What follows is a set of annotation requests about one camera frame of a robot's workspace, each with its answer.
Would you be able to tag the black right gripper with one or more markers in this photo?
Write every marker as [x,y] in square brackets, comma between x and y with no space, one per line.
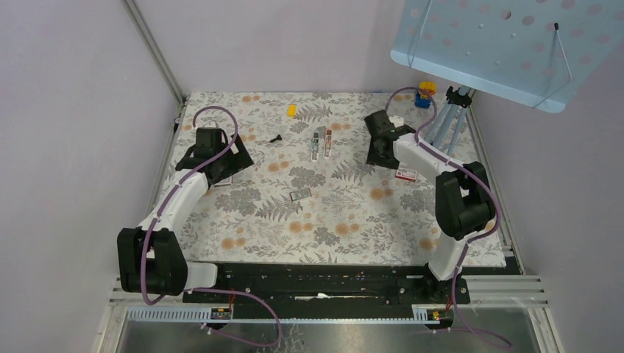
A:
[373,141]

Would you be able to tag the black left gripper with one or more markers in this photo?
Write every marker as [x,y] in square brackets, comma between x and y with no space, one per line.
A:
[234,159]

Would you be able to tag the red white staple box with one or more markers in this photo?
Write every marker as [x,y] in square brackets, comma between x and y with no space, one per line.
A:
[406,174]

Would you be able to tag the grey metal staple strip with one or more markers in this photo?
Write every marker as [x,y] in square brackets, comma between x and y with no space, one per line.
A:
[300,194]

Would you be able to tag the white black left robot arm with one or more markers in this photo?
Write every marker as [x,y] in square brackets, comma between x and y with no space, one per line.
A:
[149,256]

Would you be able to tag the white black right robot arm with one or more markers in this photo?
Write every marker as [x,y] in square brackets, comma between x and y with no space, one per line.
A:
[463,199]

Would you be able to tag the yellow blue toy figure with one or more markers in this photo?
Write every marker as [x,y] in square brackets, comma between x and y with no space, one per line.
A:
[424,94]

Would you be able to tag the small black screw piece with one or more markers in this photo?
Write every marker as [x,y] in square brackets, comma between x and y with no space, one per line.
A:
[276,139]

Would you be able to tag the grey tripod stand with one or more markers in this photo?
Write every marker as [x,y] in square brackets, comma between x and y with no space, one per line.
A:
[447,126]

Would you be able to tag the small yellow block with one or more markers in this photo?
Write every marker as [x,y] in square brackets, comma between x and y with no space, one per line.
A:
[291,110]

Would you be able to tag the floral patterned table mat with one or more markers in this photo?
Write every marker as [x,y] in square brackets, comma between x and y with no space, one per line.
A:
[357,213]

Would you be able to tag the light blue perforated metal board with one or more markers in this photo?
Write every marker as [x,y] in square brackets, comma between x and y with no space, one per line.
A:
[536,53]

